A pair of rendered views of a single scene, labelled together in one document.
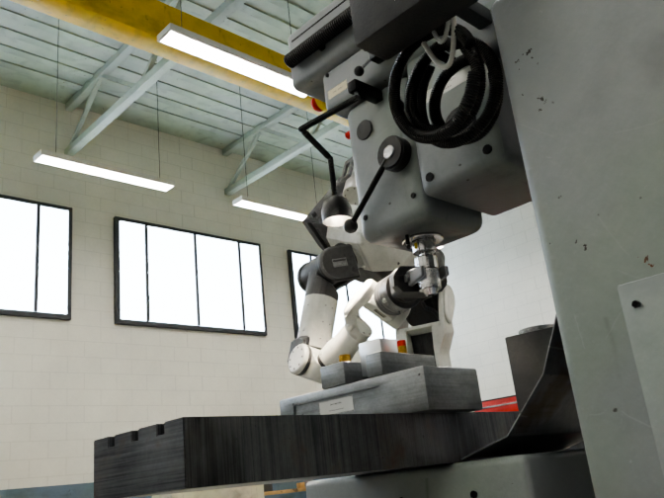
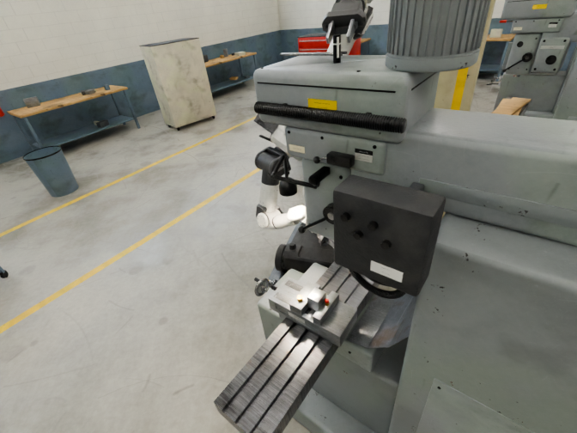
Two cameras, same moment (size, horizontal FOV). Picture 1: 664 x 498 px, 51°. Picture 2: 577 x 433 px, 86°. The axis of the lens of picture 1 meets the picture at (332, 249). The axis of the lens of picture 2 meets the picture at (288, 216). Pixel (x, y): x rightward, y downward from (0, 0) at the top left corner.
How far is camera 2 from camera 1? 1.29 m
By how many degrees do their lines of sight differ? 54
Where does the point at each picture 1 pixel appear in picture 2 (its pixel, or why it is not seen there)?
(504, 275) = not seen: outside the picture
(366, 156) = (313, 196)
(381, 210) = (320, 228)
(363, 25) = (343, 259)
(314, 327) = (269, 203)
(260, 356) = not seen: outside the picture
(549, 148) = (430, 326)
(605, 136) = (460, 345)
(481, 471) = (354, 350)
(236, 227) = not seen: outside the picture
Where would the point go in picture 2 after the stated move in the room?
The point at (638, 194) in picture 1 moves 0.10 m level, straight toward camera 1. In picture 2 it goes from (462, 368) to (467, 406)
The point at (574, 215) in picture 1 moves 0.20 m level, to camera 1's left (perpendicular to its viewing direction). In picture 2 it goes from (428, 351) to (362, 363)
